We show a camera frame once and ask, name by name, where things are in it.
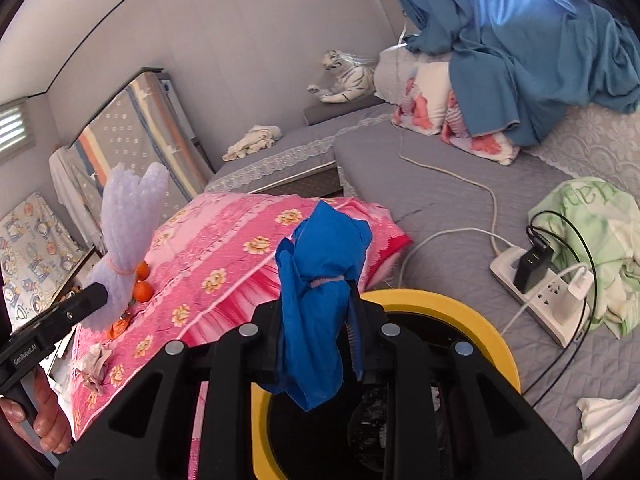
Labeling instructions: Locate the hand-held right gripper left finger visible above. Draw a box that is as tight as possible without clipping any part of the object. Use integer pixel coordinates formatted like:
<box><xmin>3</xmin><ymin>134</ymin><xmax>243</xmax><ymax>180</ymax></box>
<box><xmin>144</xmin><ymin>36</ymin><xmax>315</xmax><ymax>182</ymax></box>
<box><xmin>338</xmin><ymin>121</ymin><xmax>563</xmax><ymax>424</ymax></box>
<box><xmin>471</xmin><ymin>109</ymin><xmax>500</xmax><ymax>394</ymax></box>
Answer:
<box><xmin>55</xmin><ymin>300</ymin><xmax>283</xmax><ymax>480</ymax></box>

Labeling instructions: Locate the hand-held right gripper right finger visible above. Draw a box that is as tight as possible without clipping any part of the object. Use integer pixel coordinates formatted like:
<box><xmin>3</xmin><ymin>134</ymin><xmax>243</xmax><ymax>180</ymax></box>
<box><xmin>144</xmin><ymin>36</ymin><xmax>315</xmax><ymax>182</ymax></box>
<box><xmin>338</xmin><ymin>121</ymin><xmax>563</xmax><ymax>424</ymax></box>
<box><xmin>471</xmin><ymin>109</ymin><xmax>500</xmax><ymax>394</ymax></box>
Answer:
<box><xmin>345</xmin><ymin>285</ymin><xmax>586</xmax><ymax>480</ymax></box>

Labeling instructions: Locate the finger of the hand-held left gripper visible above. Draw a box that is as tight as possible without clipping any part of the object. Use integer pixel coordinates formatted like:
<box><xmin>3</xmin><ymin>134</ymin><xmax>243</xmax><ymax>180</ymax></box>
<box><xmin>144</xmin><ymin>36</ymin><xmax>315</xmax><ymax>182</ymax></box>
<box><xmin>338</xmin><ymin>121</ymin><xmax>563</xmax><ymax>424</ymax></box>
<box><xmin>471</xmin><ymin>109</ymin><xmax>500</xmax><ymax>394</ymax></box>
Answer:
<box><xmin>65</xmin><ymin>282</ymin><xmax>109</xmax><ymax>326</ymax></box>

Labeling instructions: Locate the blue plastic bag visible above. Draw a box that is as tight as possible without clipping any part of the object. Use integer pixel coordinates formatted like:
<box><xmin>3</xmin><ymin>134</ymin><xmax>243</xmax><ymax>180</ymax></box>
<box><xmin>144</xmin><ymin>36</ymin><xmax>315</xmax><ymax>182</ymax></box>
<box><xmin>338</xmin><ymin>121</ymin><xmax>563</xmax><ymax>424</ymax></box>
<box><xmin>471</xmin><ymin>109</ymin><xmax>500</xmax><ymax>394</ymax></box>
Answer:
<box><xmin>260</xmin><ymin>199</ymin><xmax>373</xmax><ymax>413</ymax></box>

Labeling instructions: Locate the purple foam fruit net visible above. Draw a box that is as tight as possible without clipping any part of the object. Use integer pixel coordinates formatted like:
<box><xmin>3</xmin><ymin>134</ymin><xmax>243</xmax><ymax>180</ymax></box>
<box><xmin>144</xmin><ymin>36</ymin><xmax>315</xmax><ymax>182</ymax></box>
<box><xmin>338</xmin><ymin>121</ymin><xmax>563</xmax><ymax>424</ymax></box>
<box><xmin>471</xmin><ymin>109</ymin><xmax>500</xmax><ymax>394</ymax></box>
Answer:
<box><xmin>82</xmin><ymin>162</ymin><xmax>170</xmax><ymax>332</ymax></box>

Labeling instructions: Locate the yellow-rimmed trash bin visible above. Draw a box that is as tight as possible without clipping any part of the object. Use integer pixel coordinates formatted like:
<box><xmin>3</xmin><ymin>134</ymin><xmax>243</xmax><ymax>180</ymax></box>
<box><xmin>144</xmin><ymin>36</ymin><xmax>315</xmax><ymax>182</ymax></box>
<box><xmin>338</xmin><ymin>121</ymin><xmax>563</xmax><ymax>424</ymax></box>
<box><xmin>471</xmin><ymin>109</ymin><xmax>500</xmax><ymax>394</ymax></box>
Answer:
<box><xmin>250</xmin><ymin>289</ymin><xmax>521</xmax><ymax>480</ymax></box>

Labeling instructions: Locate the person's left hand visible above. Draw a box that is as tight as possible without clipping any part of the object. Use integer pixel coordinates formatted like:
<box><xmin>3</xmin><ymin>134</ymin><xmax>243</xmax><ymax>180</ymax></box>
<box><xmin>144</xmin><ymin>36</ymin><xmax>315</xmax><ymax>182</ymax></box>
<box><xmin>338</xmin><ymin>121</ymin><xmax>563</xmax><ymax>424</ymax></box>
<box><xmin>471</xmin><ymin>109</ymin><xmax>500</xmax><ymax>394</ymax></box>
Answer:
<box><xmin>0</xmin><ymin>372</ymin><xmax>73</xmax><ymax>453</ymax></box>

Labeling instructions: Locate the white wooden tv cabinet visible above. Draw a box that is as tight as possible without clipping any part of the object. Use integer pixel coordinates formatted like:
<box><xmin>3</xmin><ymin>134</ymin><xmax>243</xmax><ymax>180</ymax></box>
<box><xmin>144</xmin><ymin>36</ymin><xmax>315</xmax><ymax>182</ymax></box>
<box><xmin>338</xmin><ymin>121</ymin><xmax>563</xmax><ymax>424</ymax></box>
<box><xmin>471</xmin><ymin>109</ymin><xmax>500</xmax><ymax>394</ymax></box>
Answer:
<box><xmin>47</xmin><ymin>245</ymin><xmax>101</xmax><ymax>311</ymax></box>

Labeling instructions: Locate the crumpled paper tissue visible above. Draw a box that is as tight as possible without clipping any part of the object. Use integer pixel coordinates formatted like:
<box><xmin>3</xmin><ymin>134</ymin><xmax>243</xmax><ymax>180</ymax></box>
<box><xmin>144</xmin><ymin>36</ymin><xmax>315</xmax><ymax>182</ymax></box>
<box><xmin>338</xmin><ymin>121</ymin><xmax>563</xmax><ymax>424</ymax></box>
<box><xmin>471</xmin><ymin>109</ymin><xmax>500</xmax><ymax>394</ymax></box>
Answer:
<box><xmin>79</xmin><ymin>344</ymin><xmax>113</xmax><ymax>393</ymax></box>

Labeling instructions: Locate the cartoon printed sheet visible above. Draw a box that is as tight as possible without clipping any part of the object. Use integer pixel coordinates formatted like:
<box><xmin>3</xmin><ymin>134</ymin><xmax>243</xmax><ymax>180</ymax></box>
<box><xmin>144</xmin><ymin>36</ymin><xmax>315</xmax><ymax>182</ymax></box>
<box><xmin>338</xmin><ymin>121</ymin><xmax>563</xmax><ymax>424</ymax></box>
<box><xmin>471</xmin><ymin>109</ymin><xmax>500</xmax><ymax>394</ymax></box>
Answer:
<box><xmin>0</xmin><ymin>192</ymin><xmax>88</xmax><ymax>333</ymax></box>

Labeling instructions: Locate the pink floral blanket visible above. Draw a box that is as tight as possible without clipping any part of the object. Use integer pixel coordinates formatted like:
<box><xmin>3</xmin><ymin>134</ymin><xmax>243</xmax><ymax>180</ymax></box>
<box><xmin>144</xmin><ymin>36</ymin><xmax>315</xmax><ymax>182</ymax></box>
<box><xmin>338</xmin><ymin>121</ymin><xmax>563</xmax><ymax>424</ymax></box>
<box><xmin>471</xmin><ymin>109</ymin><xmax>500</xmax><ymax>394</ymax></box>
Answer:
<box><xmin>70</xmin><ymin>192</ymin><xmax>413</xmax><ymax>480</ymax></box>

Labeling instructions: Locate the white hanging garment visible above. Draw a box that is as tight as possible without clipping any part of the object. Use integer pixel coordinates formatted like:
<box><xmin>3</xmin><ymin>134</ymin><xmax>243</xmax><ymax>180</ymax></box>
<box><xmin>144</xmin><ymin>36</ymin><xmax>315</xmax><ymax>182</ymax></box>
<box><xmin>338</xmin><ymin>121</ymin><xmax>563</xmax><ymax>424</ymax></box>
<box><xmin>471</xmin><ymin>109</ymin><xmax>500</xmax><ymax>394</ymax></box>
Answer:
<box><xmin>49</xmin><ymin>147</ymin><xmax>108</xmax><ymax>256</ymax></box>

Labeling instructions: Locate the white power strip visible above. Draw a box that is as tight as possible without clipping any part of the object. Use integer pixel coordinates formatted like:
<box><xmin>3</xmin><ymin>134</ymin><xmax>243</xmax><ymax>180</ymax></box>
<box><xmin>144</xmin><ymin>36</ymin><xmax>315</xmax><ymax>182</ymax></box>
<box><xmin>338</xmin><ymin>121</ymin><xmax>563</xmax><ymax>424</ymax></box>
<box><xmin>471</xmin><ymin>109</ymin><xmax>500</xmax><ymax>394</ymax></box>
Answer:
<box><xmin>489</xmin><ymin>245</ymin><xmax>596</xmax><ymax>348</ymax></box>

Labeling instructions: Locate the grey window blind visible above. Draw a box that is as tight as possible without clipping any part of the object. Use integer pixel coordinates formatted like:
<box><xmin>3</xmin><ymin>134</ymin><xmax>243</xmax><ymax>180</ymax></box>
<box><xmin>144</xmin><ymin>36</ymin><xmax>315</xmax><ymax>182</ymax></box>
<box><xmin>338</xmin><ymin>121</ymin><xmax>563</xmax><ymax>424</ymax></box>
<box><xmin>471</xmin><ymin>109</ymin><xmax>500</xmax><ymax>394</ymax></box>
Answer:
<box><xmin>0</xmin><ymin>97</ymin><xmax>36</xmax><ymax>163</ymax></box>

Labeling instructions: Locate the black charger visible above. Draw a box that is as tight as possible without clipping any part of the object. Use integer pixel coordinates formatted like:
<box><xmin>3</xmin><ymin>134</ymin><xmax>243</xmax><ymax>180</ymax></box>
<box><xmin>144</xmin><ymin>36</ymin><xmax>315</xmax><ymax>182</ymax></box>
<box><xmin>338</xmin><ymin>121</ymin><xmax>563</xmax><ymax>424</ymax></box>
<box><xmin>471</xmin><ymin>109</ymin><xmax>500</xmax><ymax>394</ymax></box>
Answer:
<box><xmin>515</xmin><ymin>245</ymin><xmax>555</xmax><ymax>293</ymax></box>

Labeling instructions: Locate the cream crumpled cloth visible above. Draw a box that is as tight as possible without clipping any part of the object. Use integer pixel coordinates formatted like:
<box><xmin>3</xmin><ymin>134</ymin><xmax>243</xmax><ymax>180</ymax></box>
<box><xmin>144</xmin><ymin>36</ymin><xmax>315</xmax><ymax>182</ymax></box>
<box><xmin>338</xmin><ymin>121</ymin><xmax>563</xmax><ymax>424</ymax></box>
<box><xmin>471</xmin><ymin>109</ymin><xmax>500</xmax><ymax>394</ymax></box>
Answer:
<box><xmin>222</xmin><ymin>125</ymin><xmax>282</xmax><ymax>162</ymax></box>

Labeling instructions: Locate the wardrobe with dark top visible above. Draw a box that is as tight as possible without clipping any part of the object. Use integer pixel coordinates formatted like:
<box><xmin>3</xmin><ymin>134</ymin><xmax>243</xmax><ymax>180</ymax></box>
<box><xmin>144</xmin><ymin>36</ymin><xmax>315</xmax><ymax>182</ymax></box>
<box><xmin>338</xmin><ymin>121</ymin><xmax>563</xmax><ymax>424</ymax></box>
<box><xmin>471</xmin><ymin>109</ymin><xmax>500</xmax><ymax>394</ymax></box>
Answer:
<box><xmin>140</xmin><ymin>66</ymin><xmax>213</xmax><ymax>186</ymax></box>

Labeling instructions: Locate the white charger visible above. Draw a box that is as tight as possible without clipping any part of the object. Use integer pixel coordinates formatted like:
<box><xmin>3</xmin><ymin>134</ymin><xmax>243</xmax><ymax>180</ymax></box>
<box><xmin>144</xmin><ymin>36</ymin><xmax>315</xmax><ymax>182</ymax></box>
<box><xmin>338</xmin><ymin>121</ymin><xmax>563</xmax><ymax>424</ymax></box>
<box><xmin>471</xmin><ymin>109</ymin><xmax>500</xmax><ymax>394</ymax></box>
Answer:
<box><xmin>562</xmin><ymin>265</ymin><xmax>596</xmax><ymax>306</ymax></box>

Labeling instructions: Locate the grey pillow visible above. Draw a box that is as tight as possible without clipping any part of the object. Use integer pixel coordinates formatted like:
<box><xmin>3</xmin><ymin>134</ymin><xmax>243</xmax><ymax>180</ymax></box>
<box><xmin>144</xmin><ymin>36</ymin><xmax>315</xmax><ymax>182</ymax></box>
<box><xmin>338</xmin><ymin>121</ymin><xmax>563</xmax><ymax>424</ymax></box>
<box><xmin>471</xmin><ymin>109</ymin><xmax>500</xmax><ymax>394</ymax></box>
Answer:
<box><xmin>302</xmin><ymin>94</ymin><xmax>386</xmax><ymax>126</ymax></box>

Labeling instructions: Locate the pink cartoon print pillow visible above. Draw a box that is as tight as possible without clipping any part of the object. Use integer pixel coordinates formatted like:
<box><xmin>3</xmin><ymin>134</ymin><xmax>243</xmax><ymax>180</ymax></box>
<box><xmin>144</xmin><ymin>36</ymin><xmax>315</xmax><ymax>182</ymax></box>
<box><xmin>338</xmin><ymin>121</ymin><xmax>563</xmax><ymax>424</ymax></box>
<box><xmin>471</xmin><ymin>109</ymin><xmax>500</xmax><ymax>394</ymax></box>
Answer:
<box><xmin>440</xmin><ymin>90</ymin><xmax>521</xmax><ymax>166</ymax></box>

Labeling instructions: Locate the white cartoon print pillow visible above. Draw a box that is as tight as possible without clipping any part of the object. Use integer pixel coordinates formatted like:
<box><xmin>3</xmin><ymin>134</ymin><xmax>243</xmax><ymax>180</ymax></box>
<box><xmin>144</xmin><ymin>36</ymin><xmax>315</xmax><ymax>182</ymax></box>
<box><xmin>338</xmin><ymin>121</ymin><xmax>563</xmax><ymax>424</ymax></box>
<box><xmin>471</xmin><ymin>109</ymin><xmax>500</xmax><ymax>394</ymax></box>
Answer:
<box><xmin>391</xmin><ymin>62</ymin><xmax>453</xmax><ymax>133</ymax></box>

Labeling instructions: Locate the white cloth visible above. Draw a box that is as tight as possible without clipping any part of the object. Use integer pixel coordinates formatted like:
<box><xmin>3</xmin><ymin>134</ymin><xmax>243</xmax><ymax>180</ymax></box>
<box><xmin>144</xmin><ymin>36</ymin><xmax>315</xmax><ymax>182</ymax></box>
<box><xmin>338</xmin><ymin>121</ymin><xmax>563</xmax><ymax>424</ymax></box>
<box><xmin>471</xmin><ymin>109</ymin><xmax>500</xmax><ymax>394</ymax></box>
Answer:
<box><xmin>572</xmin><ymin>387</ymin><xmax>640</xmax><ymax>466</ymax></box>

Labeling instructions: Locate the white tiger plush toy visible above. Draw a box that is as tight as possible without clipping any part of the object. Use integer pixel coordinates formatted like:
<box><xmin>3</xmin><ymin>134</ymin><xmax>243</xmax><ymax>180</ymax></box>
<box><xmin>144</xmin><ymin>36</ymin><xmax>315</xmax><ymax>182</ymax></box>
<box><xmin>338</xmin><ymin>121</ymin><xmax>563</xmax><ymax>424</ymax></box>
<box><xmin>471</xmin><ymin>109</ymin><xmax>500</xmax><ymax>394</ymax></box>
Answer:
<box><xmin>307</xmin><ymin>50</ymin><xmax>376</xmax><ymax>105</ymax></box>

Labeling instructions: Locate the white lace-covered cushion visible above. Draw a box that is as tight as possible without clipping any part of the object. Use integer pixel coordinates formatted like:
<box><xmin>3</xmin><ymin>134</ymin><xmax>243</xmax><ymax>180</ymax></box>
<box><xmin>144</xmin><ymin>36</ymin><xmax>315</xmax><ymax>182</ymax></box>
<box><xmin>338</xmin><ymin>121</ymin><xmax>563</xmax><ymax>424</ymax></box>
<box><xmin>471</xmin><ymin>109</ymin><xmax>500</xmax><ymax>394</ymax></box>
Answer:
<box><xmin>372</xmin><ymin>47</ymin><xmax>426</xmax><ymax>98</ymax></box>

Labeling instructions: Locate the light green cloth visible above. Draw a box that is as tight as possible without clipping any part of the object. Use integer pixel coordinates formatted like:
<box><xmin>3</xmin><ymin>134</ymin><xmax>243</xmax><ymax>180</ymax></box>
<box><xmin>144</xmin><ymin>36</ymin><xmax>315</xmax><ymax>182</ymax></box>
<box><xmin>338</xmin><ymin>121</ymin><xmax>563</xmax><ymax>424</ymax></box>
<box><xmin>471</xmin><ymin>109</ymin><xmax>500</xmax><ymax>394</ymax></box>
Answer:
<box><xmin>527</xmin><ymin>177</ymin><xmax>640</xmax><ymax>338</ymax></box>

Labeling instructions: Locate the white lace sofa cover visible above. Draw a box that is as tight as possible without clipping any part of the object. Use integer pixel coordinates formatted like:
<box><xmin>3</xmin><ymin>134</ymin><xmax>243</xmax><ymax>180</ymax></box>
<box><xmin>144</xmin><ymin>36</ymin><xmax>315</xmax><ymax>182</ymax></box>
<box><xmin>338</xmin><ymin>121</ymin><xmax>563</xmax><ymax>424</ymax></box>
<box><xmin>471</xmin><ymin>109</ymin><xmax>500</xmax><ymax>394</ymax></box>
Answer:
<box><xmin>520</xmin><ymin>105</ymin><xmax>640</xmax><ymax>196</ymax></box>

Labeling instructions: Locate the blue curtain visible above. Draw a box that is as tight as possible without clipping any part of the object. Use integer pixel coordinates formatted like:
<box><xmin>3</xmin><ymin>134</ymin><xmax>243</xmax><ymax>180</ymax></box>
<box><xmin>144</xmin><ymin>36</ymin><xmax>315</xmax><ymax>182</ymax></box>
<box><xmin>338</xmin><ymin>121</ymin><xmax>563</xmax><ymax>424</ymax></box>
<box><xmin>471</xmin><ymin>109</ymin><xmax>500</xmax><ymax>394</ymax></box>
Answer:
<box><xmin>375</xmin><ymin>0</ymin><xmax>640</xmax><ymax>146</ymax></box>

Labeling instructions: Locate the black cable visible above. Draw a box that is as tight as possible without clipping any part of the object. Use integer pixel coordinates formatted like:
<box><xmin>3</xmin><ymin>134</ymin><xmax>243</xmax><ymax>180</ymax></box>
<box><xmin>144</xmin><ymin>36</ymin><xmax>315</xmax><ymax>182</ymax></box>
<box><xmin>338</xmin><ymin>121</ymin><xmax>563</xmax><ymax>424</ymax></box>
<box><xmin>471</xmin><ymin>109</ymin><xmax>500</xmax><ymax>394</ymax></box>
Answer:
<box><xmin>527</xmin><ymin>209</ymin><xmax>599</xmax><ymax>407</ymax></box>

